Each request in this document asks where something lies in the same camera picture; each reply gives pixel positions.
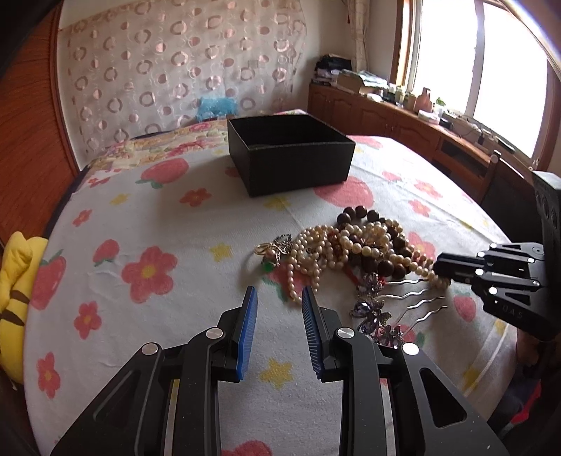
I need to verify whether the dark chair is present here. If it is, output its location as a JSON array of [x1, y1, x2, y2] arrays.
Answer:
[[479, 150, 541, 247]]

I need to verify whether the blue plastic bag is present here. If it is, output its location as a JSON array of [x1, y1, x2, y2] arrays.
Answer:
[[195, 96, 240, 122]]

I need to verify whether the window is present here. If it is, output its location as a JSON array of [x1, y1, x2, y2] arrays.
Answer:
[[393, 0, 561, 169]]

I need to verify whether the wooden headboard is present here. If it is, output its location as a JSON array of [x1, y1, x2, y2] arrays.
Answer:
[[0, 6, 85, 248]]

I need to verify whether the yellow plush toy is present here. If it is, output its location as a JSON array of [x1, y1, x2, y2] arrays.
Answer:
[[0, 230, 50, 387]]

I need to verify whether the purple crystal hair comb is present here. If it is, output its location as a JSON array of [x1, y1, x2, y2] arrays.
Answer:
[[349, 272, 449, 348]]

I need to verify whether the lace curtain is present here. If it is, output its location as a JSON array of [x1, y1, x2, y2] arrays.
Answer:
[[346, 0, 374, 72]]

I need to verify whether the pile of dark clothes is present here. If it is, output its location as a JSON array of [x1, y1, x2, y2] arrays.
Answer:
[[313, 54, 354, 87]]

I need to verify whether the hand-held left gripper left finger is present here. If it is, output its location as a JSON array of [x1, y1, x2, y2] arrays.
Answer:
[[50, 286, 259, 456]]

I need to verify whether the dark wooden bead bracelet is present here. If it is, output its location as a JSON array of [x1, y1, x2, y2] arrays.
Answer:
[[334, 205, 429, 282]]

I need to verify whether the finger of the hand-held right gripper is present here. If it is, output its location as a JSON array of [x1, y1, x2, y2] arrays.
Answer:
[[433, 265, 545, 301], [434, 242, 547, 275]]

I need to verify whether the wooden cabinet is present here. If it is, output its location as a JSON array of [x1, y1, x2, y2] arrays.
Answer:
[[307, 82, 541, 203]]

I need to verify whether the stack of books and papers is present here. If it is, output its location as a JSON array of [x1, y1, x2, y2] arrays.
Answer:
[[335, 69, 392, 95]]

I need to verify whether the black jewelry box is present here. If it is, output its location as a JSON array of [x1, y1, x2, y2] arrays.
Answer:
[[227, 114, 356, 198]]

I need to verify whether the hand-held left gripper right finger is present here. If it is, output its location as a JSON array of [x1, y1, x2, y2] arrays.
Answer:
[[302, 286, 511, 456]]

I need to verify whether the cream pearl necklace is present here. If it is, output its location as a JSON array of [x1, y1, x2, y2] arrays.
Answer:
[[280, 223, 451, 304]]

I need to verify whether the circle patterned curtain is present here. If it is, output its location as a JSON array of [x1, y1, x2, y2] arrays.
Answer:
[[58, 0, 308, 162]]

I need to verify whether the floral blanket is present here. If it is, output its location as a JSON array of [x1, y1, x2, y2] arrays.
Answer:
[[87, 109, 308, 169]]

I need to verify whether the strawberry print bedsheet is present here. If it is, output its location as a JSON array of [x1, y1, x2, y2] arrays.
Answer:
[[23, 132, 529, 456]]

